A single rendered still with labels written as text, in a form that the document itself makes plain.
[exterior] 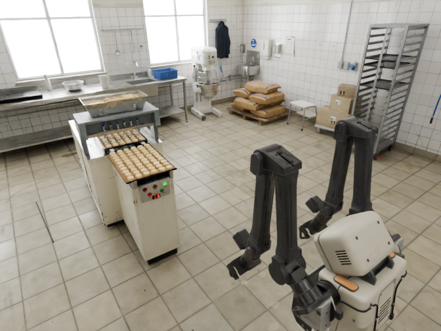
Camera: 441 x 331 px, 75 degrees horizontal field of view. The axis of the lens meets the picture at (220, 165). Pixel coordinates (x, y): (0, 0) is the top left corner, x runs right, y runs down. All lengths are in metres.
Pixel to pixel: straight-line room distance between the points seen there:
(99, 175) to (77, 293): 1.01
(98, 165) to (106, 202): 0.42
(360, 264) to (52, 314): 2.29
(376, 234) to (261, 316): 1.51
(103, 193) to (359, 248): 2.47
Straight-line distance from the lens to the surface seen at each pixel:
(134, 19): 6.16
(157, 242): 2.63
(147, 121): 2.95
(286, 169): 0.81
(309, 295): 1.00
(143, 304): 2.55
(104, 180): 2.96
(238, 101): 6.14
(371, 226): 1.06
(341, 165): 1.25
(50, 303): 2.83
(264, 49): 6.79
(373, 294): 1.05
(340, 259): 1.03
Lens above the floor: 1.98
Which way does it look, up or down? 28 degrees down
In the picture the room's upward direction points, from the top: 1 degrees counter-clockwise
